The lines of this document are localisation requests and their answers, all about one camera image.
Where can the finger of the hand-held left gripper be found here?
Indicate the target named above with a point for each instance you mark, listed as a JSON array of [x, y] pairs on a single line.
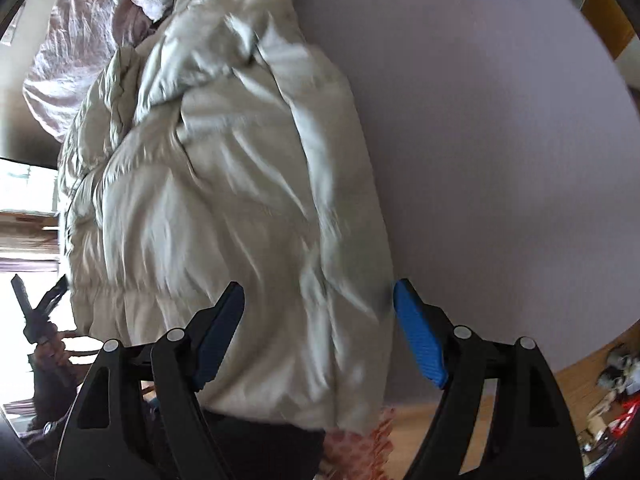
[[22, 300], [54, 300]]

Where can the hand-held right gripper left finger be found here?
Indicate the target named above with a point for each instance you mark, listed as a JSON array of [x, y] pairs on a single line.
[[220, 335]]

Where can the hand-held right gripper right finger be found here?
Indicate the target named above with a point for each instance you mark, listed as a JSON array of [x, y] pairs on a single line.
[[420, 335]]

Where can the cream puffer jacket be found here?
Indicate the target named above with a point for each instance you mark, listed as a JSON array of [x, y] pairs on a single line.
[[225, 185]]

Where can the person's left forearm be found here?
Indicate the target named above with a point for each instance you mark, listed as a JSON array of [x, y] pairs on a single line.
[[52, 400]]

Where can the person's left hand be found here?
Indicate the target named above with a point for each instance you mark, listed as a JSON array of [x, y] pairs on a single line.
[[52, 357]]

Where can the person's dark pants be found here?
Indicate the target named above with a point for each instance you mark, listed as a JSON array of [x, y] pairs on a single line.
[[250, 445]]

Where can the orange patterned cloth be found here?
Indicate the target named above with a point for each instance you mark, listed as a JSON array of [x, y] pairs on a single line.
[[355, 445]]

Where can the pile of clutter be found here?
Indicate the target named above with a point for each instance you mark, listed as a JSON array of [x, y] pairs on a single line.
[[612, 395]]

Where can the bed with lavender sheet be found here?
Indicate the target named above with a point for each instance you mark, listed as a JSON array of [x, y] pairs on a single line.
[[475, 135]]

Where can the pale pink crumpled blanket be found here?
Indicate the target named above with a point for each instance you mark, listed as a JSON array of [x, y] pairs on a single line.
[[75, 50]]

